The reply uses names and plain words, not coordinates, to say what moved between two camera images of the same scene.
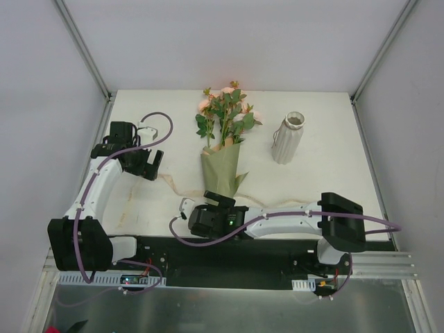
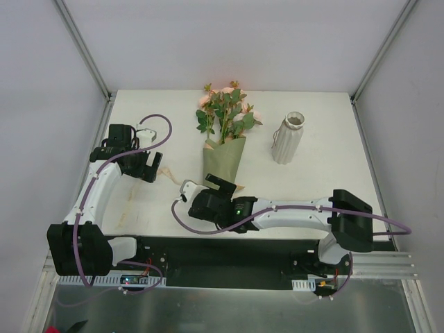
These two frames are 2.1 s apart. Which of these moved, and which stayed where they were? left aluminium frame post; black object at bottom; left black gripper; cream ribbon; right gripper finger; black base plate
Moved: cream ribbon; right gripper finger
Stayed: black object at bottom; left black gripper; left aluminium frame post; black base plate
